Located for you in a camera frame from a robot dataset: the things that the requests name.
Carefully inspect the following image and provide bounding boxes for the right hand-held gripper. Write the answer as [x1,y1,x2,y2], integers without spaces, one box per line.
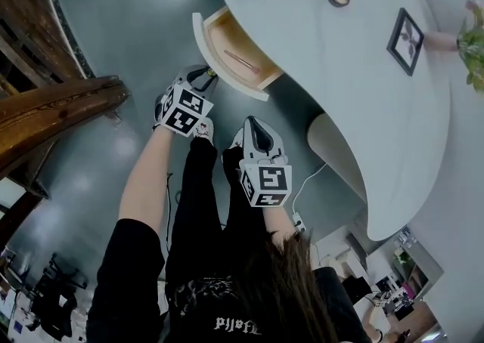
[237,116,294,208]

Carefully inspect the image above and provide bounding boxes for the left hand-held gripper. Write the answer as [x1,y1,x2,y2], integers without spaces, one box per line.
[153,64,219,139]

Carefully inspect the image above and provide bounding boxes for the large white drawer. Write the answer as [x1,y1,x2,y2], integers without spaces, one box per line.
[191,7,284,103]

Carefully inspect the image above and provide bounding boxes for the white curved desk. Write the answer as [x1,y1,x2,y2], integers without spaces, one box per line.
[214,0,451,243]

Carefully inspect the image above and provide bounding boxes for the person's right forearm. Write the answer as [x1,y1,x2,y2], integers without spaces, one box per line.
[262,205,298,239]

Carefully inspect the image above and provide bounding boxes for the person's left forearm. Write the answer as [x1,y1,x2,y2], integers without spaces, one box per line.
[117,128,175,236]

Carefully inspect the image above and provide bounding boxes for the white printed shoe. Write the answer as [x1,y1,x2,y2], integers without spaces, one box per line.
[229,128,245,150]
[192,117,216,144]

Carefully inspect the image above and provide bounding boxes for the pink makeup brush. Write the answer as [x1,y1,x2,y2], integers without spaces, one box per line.
[223,49,262,73]

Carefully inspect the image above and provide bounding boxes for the black trousers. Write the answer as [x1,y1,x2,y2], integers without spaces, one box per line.
[164,137,273,282]

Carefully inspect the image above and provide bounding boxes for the white power strip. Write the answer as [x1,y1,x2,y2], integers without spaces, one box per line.
[290,212,307,233]

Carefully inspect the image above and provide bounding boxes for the wooden staircase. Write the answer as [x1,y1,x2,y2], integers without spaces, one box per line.
[0,0,132,248]

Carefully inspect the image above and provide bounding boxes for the black printed t-shirt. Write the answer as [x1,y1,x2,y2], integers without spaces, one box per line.
[85,218,374,343]

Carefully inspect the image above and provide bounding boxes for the pink vase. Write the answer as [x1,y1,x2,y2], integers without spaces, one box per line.
[423,30,461,51]

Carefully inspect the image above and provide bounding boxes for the grey shelf unit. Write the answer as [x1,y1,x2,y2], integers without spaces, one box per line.
[392,226,445,303]

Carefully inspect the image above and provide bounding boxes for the pink flower bouquet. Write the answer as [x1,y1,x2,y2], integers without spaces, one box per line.
[455,0,484,97]

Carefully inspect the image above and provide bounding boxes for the black office chair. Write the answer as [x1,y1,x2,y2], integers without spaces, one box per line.
[29,252,90,339]

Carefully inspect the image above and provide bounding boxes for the white cable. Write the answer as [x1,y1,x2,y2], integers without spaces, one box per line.
[290,162,328,216]

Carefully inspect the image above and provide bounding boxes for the black picture frame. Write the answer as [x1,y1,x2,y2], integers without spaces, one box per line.
[386,8,425,77]

